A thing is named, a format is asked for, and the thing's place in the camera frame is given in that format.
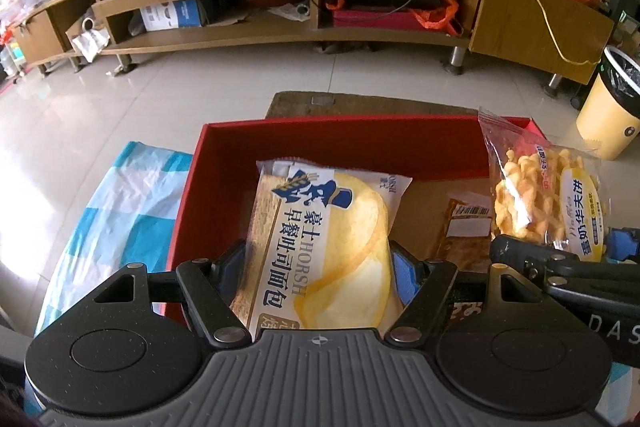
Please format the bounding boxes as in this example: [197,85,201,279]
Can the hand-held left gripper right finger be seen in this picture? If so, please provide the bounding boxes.
[382,241,548,350]

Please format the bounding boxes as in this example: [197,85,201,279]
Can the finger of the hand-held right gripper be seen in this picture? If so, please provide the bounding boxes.
[604,229,640,264]
[489,234,640,295]

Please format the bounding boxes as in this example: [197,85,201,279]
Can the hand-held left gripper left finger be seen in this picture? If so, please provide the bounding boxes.
[92,241,253,350]

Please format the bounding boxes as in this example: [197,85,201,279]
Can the clear waffle packet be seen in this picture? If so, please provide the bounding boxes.
[477,107,613,264]

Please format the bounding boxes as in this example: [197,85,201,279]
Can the orange bread packet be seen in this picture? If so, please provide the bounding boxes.
[430,194,498,270]

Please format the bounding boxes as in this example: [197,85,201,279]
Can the yellow toast bread packet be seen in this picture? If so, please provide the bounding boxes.
[229,158,413,340]

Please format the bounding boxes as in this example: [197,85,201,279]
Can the red cardboard box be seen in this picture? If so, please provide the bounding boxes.
[150,116,553,325]

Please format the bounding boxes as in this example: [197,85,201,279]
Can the yellow trash bin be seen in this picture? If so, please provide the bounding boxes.
[575,46,640,162]

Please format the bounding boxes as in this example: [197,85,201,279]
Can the blue white checkered cloth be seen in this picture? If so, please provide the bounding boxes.
[35,141,640,427]

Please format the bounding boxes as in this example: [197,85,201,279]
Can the brown low table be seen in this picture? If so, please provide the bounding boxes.
[264,92,483,120]

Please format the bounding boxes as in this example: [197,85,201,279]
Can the wooden television stand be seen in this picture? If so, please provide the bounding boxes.
[10,0,616,85]

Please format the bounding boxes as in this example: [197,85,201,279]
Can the blue white carton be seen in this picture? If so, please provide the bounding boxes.
[140,0,208,32]

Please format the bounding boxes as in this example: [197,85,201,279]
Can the red flat box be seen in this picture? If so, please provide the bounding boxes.
[332,9,426,32]

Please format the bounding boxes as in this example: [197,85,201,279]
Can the white storage cart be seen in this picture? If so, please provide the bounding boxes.
[0,0,31,82]

